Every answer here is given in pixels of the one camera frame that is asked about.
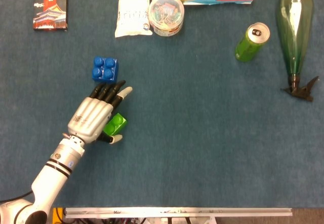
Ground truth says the white snack bag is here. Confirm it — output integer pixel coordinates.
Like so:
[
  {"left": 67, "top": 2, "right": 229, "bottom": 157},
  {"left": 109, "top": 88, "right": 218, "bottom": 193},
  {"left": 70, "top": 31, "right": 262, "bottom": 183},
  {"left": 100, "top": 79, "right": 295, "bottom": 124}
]
[{"left": 113, "top": 0, "right": 154, "bottom": 38}]

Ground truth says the black red card box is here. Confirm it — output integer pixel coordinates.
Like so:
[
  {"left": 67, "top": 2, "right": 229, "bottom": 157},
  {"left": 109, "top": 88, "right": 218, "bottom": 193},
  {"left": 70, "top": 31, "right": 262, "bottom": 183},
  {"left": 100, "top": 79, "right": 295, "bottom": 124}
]
[{"left": 32, "top": 0, "right": 69, "bottom": 31}]

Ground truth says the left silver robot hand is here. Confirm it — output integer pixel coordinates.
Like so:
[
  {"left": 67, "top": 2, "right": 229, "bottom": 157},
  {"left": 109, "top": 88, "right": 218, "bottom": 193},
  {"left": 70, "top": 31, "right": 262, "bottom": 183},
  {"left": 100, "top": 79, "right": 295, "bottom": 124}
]
[{"left": 67, "top": 80, "right": 133, "bottom": 145}]

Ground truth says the green drink can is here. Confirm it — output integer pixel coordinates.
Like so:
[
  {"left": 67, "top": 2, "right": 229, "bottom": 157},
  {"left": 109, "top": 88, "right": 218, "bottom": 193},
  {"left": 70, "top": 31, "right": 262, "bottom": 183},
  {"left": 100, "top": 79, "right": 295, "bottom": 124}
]
[{"left": 234, "top": 22, "right": 271, "bottom": 63}]

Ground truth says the aluminium profile rail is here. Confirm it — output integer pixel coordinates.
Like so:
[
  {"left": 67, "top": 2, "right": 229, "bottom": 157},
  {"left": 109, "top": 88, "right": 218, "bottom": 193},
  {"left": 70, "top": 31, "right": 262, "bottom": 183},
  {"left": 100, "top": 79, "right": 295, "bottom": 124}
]
[{"left": 64, "top": 207, "right": 293, "bottom": 219}]

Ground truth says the green toy brick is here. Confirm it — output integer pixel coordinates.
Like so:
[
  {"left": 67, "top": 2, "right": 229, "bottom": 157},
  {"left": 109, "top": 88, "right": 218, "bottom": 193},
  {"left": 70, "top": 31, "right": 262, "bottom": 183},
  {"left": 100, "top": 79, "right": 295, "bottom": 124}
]
[{"left": 103, "top": 113, "right": 128, "bottom": 136}]

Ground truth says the green spray bottle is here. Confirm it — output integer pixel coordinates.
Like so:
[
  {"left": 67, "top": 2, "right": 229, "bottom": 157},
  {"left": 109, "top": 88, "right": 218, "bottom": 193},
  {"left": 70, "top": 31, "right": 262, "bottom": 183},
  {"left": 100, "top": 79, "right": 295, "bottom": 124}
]
[{"left": 275, "top": 0, "right": 319, "bottom": 102}]

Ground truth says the clear round tub of clips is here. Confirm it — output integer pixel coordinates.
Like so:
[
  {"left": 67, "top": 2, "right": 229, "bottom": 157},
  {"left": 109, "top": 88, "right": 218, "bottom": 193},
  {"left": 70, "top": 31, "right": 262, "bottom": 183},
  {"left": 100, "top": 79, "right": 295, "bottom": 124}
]
[{"left": 148, "top": 0, "right": 185, "bottom": 37}]

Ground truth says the yellow bracket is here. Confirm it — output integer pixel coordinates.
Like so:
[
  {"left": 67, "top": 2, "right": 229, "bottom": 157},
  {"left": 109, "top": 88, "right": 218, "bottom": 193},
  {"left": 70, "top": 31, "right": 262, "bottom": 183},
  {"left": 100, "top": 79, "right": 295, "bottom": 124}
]
[{"left": 52, "top": 207, "right": 64, "bottom": 224}]

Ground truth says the blue toy brick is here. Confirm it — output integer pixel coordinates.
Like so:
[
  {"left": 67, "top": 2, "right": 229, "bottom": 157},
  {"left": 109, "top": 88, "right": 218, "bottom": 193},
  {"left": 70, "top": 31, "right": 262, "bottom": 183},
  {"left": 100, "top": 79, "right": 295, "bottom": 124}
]
[{"left": 91, "top": 56, "right": 119, "bottom": 84}]

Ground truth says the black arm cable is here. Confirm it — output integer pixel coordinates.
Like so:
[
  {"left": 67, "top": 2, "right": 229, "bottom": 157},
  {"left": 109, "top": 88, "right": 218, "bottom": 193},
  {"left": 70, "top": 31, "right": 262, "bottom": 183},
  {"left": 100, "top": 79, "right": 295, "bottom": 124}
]
[{"left": 0, "top": 190, "right": 35, "bottom": 204}]

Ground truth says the teal felt table cover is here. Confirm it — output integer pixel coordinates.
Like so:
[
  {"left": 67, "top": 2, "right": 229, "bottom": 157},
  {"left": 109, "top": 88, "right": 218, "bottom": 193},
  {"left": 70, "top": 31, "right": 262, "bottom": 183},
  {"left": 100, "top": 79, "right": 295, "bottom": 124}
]
[{"left": 0, "top": 0, "right": 324, "bottom": 208}]

